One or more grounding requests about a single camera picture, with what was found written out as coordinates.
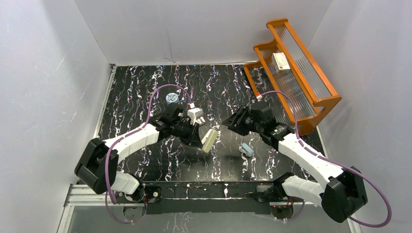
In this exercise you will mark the white red box on shelf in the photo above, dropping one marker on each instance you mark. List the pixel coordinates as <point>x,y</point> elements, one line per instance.
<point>280,63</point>

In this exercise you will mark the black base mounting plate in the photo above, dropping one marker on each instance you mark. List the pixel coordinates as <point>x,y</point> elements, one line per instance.
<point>211,197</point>

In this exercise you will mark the cream white stapler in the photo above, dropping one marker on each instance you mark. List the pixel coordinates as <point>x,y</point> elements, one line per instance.
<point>208,140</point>

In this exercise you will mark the orange wooden shelf rack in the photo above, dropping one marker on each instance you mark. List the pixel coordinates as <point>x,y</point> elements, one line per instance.
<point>305,95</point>

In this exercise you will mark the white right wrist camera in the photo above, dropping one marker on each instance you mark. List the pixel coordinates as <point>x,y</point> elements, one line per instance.
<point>259,97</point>

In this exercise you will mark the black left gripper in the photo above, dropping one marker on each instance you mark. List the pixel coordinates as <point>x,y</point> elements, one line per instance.
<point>194,137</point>

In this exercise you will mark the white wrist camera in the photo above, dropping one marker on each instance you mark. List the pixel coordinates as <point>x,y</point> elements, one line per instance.
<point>194,112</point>
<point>259,97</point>

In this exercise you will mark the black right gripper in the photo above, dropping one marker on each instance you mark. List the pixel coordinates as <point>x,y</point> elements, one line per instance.
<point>242,112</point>

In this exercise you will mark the blue white round tin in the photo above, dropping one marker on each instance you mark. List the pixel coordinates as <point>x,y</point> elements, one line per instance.
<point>172,98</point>

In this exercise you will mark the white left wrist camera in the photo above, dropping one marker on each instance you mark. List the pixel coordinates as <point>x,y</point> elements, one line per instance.
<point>194,112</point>

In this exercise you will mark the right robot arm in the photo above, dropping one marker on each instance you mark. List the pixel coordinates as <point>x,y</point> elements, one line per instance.
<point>339,191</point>

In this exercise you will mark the light blue eraser block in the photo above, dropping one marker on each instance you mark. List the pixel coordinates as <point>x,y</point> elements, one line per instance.
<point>246,150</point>

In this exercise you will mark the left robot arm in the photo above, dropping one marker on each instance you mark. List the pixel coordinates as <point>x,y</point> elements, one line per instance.
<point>97,166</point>

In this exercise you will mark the grey staple tray insert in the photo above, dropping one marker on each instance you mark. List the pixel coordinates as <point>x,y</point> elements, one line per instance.
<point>200,121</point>

